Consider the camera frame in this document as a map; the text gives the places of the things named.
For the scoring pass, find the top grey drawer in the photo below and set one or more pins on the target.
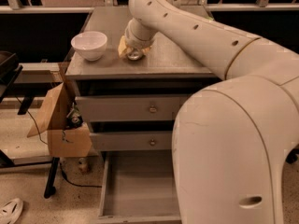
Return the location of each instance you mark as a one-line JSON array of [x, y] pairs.
[[130, 108]]

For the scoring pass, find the orange soda can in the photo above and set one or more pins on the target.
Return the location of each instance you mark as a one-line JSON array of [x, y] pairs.
[[134, 54]]

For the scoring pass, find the brown cardboard box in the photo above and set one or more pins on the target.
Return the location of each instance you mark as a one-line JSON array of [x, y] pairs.
[[51, 118]]

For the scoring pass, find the bottom grey open drawer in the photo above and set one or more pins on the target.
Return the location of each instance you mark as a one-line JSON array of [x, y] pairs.
[[138, 188]]

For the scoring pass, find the grey drawer cabinet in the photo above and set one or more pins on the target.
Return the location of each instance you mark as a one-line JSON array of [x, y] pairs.
[[165, 70]]

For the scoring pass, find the black chair caster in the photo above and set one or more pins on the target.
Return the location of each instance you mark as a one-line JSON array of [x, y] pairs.
[[292, 157]]

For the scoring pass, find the white ceramic bowl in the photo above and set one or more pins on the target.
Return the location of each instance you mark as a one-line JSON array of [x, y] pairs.
[[90, 45]]

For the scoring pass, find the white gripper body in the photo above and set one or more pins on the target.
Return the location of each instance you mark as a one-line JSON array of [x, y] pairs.
[[139, 42]]

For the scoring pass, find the small bottle on floor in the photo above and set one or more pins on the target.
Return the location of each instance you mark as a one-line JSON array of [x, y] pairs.
[[83, 165]]

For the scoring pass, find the white shoe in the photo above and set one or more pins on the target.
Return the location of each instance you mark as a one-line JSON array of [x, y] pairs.
[[11, 211]]

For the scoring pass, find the middle grey drawer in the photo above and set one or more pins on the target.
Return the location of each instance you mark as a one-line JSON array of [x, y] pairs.
[[125, 141]]

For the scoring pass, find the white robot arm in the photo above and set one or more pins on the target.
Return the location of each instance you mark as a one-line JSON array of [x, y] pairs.
[[231, 139]]

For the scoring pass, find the black desk leg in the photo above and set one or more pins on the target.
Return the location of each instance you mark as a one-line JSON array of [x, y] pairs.
[[50, 189]]

